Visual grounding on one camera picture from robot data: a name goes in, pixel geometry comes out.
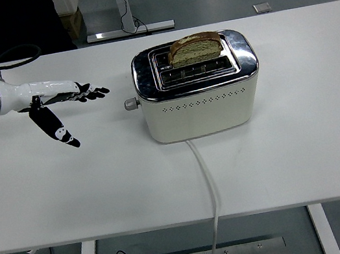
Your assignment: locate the cream chrome two-slot toaster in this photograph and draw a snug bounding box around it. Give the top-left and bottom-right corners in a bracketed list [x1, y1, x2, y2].
[114, 23, 271, 151]

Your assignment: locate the brown bread slice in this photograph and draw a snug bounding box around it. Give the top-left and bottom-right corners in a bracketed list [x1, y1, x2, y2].
[163, 29, 225, 70]

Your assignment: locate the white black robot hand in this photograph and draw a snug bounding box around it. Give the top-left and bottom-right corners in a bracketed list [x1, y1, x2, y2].
[0, 60, 119, 161]

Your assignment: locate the white desk leg with foot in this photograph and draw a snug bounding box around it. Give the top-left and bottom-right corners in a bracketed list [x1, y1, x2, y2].
[80, 0, 176, 45]

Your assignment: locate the thin black hanging cable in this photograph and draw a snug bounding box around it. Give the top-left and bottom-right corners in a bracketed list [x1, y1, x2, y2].
[116, 0, 153, 40]

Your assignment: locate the brown cardboard box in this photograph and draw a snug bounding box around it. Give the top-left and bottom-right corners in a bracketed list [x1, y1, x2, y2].
[57, 6, 88, 41]

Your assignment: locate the person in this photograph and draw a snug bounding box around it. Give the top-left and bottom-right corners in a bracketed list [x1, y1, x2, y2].
[0, 0, 78, 64]

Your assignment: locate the grey floor socket plate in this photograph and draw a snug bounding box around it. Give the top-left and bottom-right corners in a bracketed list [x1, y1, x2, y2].
[252, 1, 273, 16]

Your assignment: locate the white toaster power cord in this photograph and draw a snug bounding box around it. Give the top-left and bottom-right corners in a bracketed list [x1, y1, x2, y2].
[177, 135, 230, 254]

